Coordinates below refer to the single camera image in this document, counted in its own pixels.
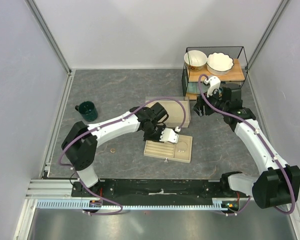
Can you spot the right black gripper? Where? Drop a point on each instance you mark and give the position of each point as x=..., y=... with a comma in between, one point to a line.
x=199, y=107

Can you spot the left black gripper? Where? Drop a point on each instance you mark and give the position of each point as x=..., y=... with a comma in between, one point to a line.
x=147, y=138

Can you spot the beige jewelry box with lid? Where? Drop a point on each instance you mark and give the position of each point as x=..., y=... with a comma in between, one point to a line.
x=175, y=111

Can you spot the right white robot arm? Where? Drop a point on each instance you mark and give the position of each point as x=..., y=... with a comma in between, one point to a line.
x=278, y=183

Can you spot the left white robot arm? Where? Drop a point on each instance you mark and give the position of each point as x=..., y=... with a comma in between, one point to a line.
x=82, y=141

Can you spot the beige jewelry tray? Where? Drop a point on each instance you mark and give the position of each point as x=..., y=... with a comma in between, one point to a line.
x=178, y=152

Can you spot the light blue rectangular plate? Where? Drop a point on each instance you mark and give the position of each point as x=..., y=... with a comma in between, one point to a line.
x=192, y=88

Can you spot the white scalloped bowl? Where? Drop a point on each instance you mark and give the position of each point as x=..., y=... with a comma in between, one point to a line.
x=219, y=64

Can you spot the white bowl with floral pattern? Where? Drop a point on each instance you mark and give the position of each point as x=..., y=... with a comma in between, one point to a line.
x=195, y=60

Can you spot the dark green mug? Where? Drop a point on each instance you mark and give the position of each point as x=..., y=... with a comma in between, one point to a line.
x=87, y=110

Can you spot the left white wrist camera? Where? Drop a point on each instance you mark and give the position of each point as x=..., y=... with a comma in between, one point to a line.
x=169, y=135

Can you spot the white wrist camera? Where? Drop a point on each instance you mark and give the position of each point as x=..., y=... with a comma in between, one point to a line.
x=169, y=135
x=213, y=84

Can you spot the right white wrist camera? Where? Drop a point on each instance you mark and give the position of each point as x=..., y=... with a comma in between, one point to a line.
x=213, y=84

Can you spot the black wire shelf rack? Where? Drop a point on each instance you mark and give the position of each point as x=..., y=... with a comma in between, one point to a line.
x=237, y=74

